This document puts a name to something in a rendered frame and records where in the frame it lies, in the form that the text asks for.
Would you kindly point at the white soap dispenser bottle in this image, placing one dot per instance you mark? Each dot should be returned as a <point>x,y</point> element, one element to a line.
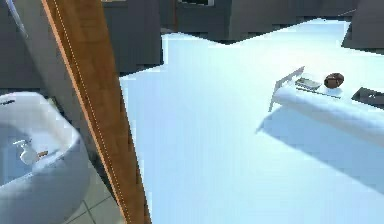
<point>28,154</point>

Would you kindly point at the brown wooden door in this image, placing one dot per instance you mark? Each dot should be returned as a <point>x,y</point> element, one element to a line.
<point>96,100</point>

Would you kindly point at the white bathtub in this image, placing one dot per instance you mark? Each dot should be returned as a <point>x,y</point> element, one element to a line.
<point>50,186</point>

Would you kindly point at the white table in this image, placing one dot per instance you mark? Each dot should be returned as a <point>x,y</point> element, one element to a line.
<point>333,106</point>

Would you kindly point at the brown oval ball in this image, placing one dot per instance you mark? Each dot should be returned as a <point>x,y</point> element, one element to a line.
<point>334,80</point>

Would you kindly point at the black flat laptop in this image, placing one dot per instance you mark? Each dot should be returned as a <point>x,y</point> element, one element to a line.
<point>369,96</point>

